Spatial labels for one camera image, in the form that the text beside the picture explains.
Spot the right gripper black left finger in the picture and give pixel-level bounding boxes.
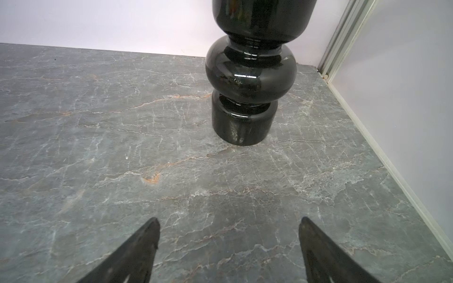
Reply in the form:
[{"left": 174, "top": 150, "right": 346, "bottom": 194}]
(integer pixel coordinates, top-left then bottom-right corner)
[{"left": 79, "top": 217, "right": 160, "bottom": 283}]

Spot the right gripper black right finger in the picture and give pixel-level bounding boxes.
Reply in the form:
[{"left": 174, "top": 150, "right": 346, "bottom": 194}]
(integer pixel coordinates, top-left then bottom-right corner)
[{"left": 298, "top": 216, "right": 379, "bottom": 283}]

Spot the black glossy vase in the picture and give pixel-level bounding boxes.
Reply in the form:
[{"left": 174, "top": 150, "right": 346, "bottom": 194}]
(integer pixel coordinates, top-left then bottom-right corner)
[{"left": 205, "top": 1, "right": 316, "bottom": 146}]

